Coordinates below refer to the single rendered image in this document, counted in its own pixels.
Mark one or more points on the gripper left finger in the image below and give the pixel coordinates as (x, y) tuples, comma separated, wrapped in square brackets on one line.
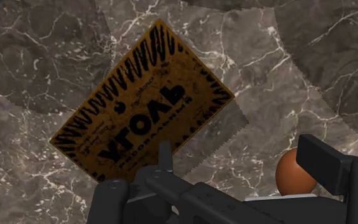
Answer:
[(110, 201)]

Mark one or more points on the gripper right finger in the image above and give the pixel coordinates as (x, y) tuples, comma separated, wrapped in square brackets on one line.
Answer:
[(324, 161)]

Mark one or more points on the brown egg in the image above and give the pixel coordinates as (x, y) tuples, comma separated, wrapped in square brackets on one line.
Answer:
[(291, 178)]

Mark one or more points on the yellow-brown box with black print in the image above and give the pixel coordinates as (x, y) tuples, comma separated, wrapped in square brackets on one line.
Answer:
[(141, 102)]

